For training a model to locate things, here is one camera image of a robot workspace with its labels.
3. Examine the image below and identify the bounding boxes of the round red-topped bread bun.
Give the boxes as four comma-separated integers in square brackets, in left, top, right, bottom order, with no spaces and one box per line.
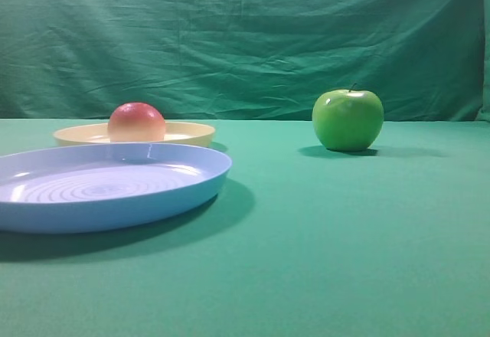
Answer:
[107,102,166,142]

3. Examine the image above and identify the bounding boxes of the yellow plastic plate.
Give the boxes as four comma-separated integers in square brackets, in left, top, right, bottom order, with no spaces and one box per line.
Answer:
[53,121,215,147]

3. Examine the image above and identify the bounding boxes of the blue plastic plate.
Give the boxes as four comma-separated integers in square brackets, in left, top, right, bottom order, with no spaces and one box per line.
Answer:
[1,142,233,234]

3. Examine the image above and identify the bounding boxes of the green apple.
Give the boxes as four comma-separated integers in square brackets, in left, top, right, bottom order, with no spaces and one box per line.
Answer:
[312,88,384,152]

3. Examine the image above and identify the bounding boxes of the green table cloth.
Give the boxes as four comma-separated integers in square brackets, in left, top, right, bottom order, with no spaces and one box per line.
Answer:
[1,120,489,336]

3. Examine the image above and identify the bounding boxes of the green backdrop cloth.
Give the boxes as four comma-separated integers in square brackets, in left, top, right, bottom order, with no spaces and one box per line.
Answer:
[1,0,489,121]

